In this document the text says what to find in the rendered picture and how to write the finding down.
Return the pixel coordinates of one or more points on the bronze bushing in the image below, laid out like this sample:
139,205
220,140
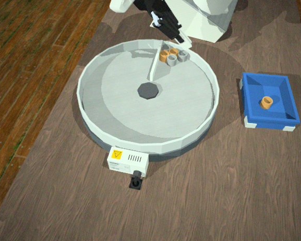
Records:
163,55
173,51
266,102

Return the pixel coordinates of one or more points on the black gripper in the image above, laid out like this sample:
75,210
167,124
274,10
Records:
164,20

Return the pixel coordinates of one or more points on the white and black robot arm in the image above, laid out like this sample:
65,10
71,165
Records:
213,7

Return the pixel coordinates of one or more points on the grey metal bushing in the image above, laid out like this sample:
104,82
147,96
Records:
166,47
171,60
182,58

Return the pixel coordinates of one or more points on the blue open crate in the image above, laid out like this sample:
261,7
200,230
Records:
282,113

